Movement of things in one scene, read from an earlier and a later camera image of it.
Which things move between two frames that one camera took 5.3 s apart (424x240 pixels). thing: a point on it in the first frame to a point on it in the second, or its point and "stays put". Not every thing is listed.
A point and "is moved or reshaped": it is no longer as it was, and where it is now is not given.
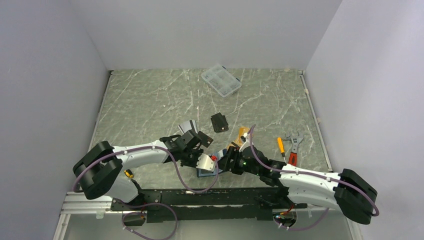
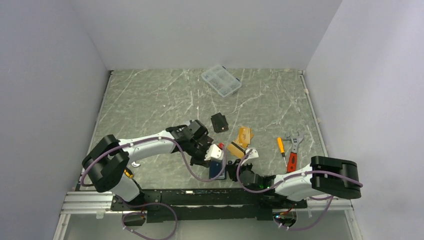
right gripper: x=233 y=152 to x=232 y=170
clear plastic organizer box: x=222 y=80 stays put
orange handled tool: x=281 y=147 stays put
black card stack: x=219 y=122 stays put
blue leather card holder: x=202 y=173 is moved or reshaped
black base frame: x=209 y=204 stays put
